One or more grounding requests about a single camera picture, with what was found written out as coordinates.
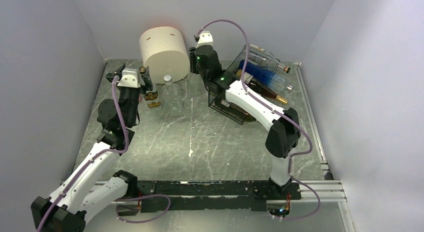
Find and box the dark wine bottle gold cap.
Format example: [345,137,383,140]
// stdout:
[234,69,289,104]

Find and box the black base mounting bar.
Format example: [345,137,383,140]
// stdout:
[137,180,302,212]

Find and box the clear bottle gold black label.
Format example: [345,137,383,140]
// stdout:
[139,66,161,108]

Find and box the dark wine bottle bottom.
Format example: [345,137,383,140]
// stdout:
[213,97,256,124]

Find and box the slim clear glass bottle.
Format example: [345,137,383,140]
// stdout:
[184,73,208,108]

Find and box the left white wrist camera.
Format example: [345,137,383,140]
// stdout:
[117,68,141,88]

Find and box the clear round glass bottle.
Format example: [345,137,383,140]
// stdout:
[161,75,183,114]

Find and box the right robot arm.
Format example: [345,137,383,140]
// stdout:
[189,45,301,199]

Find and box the blue glass bottle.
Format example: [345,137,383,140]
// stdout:
[245,60,289,92]

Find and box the black wire wine rack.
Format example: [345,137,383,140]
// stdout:
[208,49,266,126]

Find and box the clear square glass bottle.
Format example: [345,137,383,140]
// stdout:
[242,44,291,73]

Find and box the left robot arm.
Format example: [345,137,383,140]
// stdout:
[31,65,154,231]

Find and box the cream cylindrical container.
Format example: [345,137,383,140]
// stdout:
[139,26,190,84]

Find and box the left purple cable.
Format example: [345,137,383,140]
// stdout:
[35,76,172,232]

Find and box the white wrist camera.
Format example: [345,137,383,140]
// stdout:
[195,31,214,48]
[117,68,141,88]

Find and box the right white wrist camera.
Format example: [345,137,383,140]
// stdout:
[195,31,214,48]

